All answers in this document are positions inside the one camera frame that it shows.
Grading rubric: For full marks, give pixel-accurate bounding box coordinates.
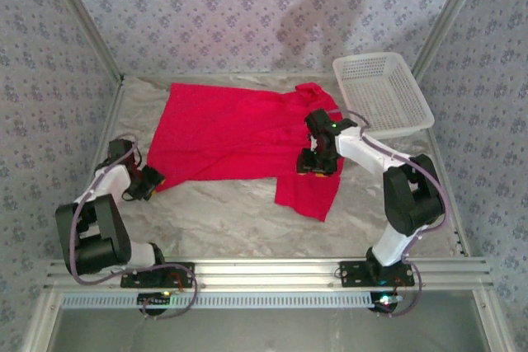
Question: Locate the red t-shirt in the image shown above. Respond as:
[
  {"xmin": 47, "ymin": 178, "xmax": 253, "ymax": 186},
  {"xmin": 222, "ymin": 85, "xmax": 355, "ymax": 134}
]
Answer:
[{"xmin": 146, "ymin": 82, "xmax": 344, "ymax": 223}]

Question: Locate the white plastic mesh basket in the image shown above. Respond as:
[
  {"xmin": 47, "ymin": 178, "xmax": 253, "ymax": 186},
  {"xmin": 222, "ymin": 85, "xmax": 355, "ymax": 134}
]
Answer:
[{"xmin": 332, "ymin": 51, "xmax": 436, "ymax": 139}]

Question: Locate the black left controller board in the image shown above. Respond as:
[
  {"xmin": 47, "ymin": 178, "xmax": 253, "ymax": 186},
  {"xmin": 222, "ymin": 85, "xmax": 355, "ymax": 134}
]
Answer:
[{"xmin": 137, "ymin": 292, "xmax": 172, "ymax": 308}]

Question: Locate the black controller board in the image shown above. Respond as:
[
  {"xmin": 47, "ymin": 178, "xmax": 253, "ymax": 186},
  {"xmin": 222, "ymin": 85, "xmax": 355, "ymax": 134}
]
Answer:
[
  {"xmin": 373, "ymin": 292, "xmax": 403, "ymax": 314},
  {"xmin": 137, "ymin": 292, "xmax": 172, "ymax": 308}
]

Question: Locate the black right controller board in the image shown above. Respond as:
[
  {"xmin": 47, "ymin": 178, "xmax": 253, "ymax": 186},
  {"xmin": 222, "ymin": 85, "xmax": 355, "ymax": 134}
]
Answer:
[{"xmin": 373, "ymin": 292, "xmax": 403, "ymax": 314}]

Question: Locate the aluminium table side rail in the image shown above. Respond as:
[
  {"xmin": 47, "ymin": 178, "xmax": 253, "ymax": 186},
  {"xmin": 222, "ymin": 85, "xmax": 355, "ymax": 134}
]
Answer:
[
  {"xmin": 64, "ymin": 77, "xmax": 127, "ymax": 260},
  {"xmin": 424, "ymin": 127, "xmax": 472, "ymax": 257}
]

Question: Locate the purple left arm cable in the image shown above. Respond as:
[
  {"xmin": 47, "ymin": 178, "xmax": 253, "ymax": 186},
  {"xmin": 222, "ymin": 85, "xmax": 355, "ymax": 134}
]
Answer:
[{"xmin": 68, "ymin": 134, "xmax": 199, "ymax": 321}]

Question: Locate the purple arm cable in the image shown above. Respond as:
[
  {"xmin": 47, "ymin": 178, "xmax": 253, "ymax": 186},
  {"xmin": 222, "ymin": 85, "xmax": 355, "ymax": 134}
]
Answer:
[
  {"xmin": 68, "ymin": 134, "xmax": 199, "ymax": 321},
  {"xmin": 328, "ymin": 107, "xmax": 450, "ymax": 319}
]

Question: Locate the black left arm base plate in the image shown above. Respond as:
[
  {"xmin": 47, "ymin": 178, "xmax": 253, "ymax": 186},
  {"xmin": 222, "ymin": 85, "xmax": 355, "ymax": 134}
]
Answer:
[{"xmin": 120, "ymin": 261, "xmax": 196, "ymax": 289}]

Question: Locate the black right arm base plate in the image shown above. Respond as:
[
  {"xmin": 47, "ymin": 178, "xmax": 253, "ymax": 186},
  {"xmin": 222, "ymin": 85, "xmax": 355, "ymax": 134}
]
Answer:
[{"xmin": 338, "ymin": 260, "xmax": 416, "ymax": 289}]

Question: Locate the aluminium mounting rail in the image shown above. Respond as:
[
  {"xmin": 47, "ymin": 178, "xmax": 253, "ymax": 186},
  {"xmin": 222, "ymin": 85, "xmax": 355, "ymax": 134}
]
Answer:
[{"xmin": 44, "ymin": 257, "xmax": 494, "ymax": 289}]

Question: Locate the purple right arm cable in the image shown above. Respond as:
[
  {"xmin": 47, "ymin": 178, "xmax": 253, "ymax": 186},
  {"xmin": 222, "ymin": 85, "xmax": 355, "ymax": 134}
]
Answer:
[{"xmin": 328, "ymin": 107, "xmax": 450, "ymax": 319}]

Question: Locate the grey slotted cable duct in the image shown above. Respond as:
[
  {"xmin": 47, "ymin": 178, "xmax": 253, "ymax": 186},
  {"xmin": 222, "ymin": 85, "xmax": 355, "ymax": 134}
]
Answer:
[{"xmin": 60, "ymin": 290, "xmax": 375, "ymax": 310}]

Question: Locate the aluminium frame leg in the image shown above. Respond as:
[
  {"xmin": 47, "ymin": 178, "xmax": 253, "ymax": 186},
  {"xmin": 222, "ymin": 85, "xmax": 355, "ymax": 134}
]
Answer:
[
  {"xmin": 20, "ymin": 289, "xmax": 63, "ymax": 352},
  {"xmin": 472, "ymin": 289, "xmax": 511, "ymax": 352}
]

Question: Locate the aluminium corner post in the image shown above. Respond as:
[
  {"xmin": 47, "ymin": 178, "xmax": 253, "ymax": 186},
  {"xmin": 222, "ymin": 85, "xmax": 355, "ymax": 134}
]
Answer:
[
  {"xmin": 412, "ymin": 0, "xmax": 493, "ymax": 79},
  {"xmin": 40, "ymin": 0, "xmax": 125, "ymax": 83}
]

